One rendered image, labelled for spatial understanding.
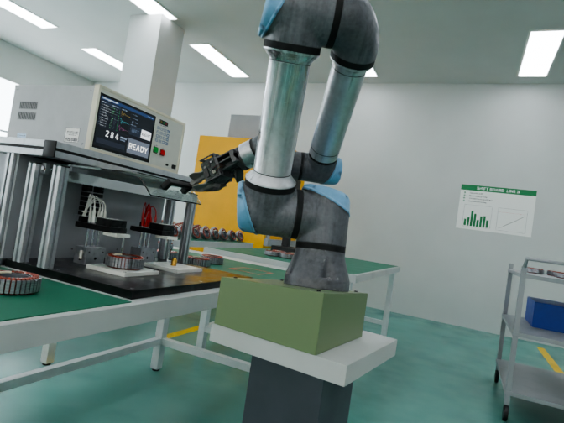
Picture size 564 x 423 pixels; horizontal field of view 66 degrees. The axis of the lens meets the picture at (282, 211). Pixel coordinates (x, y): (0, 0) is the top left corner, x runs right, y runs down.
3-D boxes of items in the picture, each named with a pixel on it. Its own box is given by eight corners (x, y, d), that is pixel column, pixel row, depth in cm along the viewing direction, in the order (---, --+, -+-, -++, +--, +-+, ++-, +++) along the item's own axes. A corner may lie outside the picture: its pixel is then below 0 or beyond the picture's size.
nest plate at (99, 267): (159, 274, 136) (159, 270, 136) (123, 277, 122) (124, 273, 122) (122, 266, 142) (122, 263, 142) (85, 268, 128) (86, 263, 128)
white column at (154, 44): (144, 282, 553) (185, 29, 563) (118, 284, 512) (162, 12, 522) (115, 275, 573) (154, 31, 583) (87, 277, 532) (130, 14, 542)
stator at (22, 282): (51, 292, 99) (54, 276, 99) (7, 298, 88) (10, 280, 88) (13, 284, 102) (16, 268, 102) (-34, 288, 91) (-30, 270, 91)
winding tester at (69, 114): (177, 174, 170) (185, 123, 171) (89, 150, 130) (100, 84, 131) (103, 166, 186) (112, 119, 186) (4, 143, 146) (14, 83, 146)
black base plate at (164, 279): (252, 283, 163) (253, 277, 163) (131, 300, 105) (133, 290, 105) (153, 262, 182) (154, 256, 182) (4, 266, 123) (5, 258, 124)
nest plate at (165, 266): (202, 271, 158) (202, 268, 158) (176, 273, 144) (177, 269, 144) (169, 264, 164) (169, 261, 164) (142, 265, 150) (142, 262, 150)
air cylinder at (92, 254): (103, 264, 140) (106, 247, 140) (84, 264, 133) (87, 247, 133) (91, 261, 142) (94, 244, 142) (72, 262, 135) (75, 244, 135)
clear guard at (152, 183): (201, 205, 138) (204, 186, 138) (150, 195, 116) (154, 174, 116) (122, 194, 151) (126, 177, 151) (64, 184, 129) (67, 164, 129)
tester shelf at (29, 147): (197, 190, 179) (199, 180, 179) (53, 157, 117) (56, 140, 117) (117, 180, 197) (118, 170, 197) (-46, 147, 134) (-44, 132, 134)
